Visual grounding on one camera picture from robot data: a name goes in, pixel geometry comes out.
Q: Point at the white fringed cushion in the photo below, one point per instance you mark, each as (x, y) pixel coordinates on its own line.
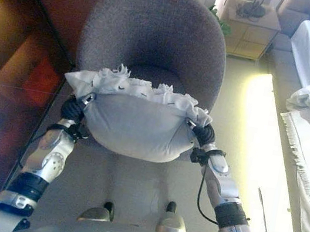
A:
(138, 128)

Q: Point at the glossy dark reflective panel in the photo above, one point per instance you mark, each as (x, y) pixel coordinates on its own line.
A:
(8, 67)

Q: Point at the silver robot leg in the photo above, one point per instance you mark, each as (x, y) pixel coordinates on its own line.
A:
(172, 226)
(97, 212)

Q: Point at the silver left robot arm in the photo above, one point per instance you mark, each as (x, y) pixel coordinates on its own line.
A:
(52, 158)

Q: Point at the silver right robot leg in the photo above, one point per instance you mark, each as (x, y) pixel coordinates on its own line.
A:
(172, 226)

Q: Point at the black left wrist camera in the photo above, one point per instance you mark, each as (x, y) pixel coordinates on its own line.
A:
(79, 132)

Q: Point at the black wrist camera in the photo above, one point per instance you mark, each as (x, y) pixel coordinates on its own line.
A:
(197, 156)
(79, 132)

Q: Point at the dark lamp base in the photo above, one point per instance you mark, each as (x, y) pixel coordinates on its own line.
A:
(253, 9)

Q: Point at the grey fabric armchair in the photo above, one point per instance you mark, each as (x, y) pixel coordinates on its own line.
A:
(158, 27)

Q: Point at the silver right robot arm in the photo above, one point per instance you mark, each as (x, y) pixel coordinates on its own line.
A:
(226, 190)

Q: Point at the silver left robot leg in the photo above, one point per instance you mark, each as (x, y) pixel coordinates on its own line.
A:
(97, 212)

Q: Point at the light wooden nightstand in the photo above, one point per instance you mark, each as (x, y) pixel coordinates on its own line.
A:
(251, 39)

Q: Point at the green plant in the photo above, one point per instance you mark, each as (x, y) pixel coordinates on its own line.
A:
(222, 24)

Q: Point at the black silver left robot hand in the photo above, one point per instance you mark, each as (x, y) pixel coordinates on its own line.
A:
(72, 109)

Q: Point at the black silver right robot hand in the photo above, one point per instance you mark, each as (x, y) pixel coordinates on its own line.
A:
(205, 135)

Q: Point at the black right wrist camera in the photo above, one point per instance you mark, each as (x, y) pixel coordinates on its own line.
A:
(197, 156)

